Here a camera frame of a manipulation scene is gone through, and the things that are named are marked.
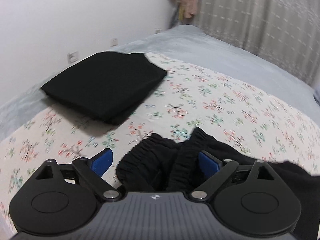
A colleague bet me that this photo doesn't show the black pants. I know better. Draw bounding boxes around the black pants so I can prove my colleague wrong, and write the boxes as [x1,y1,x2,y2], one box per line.
[116,127,319,239]

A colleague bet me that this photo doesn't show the floral bed sheet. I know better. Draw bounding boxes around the floral bed sheet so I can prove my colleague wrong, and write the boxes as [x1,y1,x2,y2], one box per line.
[1,53,319,239]

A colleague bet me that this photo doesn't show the folded black garment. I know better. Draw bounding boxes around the folded black garment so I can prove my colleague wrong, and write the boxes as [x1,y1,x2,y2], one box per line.
[41,51,167,126]

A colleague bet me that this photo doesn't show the grey blue bed blanket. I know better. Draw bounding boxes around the grey blue bed blanket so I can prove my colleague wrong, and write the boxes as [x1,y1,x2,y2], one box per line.
[1,25,319,140]

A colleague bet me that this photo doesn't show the grey star curtain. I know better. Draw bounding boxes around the grey star curtain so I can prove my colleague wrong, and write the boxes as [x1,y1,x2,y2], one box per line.
[194,0,319,85]

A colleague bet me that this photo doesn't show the white wall socket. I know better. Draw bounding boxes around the white wall socket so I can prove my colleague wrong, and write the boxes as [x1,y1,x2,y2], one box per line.
[67,51,79,64]

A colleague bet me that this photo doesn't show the small white wall switch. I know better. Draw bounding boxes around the small white wall switch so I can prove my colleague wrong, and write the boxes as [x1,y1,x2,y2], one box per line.
[111,38,118,47]

